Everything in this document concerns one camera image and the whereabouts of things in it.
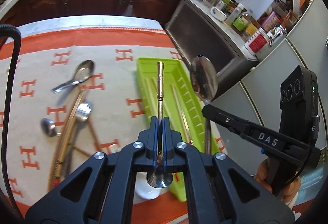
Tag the dark brown chopstick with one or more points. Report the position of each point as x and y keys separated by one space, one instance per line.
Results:
x=95 y=137

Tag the large steel spoon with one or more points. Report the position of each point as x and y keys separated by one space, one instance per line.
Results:
x=203 y=78

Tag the green plastic utensil tray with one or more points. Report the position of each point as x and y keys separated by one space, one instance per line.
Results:
x=169 y=73

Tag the stainless steel built-in appliance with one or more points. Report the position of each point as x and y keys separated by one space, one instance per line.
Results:
x=199 y=34

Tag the grey refrigerator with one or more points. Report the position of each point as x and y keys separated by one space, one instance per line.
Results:
x=276 y=60

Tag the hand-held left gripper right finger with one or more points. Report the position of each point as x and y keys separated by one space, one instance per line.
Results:
x=166 y=142

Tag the orange beige printed tablecloth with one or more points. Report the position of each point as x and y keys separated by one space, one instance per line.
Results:
x=38 y=70

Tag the white paper towel roll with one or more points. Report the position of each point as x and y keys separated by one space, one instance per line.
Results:
x=297 y=0

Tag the small steel spoon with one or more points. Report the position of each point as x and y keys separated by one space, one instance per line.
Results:
x=47 y=126

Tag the steel soup spoon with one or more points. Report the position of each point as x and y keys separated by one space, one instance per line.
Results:
x=84 y=73

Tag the white patterned bowl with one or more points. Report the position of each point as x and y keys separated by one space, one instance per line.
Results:
x=219 y=14

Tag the white ceramic spoon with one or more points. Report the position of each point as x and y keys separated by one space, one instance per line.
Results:
x=146 y=192

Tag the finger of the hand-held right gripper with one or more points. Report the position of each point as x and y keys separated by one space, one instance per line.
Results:
x=225 y=121

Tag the white plastic bottle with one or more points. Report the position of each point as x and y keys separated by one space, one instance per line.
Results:
x=234 y=15

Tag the person's right hand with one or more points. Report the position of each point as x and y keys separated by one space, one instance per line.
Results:
x=261 y=172

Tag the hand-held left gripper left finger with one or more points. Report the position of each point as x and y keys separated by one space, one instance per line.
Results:
x=155 y=142

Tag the green label oil bottle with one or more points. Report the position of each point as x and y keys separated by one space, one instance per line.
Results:
x=242 y=23

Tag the yellow jar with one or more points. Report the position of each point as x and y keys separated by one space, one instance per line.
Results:
x=250 y=32

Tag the red label white canister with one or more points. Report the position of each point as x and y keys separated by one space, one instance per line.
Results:
x=256 y=42

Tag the light brown wooden chopstick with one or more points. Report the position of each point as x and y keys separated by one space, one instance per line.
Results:
x=80 y=152

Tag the steel fork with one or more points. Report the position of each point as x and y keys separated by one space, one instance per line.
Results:
x=83 y=111

